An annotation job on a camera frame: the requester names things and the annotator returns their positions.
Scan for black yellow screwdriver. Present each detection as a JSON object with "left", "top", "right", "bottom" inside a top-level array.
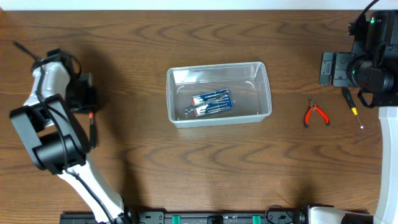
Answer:
[{"left": 341, "top": 87, "right": 364, "bottom": 129}]

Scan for blue screwdriver set case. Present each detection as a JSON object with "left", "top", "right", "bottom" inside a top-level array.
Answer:
[{"left": 191, "top": 89, "right": 233, "bottom": 118}]

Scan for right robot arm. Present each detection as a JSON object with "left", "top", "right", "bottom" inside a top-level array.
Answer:
[{"left": 296, "top": 9, "right": 397, "bottom": 223}]

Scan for red black pliers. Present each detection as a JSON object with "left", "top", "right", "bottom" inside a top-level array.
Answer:
[{"left": 303, "top": 98, "right": 331, "bottom": 129}]

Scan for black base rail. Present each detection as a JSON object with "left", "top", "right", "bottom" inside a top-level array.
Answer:
[{"left": 59, "top": 207, "right": 373, "bottom": 224}]

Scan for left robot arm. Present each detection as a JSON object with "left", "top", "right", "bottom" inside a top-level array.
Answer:
[{"left": 9, "top": 49, "right": 136, "bottom": 223}]

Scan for chrome ring wrench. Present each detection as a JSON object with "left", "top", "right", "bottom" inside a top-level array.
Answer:
[{"left": 184, "top": 92, "right": 229, "bottom": 114}]

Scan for clear plastic container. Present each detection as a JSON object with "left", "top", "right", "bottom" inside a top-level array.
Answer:
[{"left": 166, "top": 62, "right": 272, "bottom": 128}]

